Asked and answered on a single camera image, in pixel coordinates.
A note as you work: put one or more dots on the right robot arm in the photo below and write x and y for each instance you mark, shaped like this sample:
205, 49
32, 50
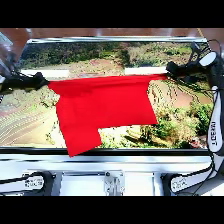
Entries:
216, 130

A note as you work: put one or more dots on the silver frame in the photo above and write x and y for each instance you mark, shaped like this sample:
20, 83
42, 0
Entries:
113, 166

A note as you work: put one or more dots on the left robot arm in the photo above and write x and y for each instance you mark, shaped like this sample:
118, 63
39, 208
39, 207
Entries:
13, 83

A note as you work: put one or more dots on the red T-shirt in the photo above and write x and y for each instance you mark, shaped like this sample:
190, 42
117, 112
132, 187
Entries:
100, 106

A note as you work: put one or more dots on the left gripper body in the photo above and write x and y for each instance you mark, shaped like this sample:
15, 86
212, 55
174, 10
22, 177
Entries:
36, 81

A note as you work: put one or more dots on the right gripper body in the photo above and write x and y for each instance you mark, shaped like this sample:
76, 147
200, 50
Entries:
176, 70

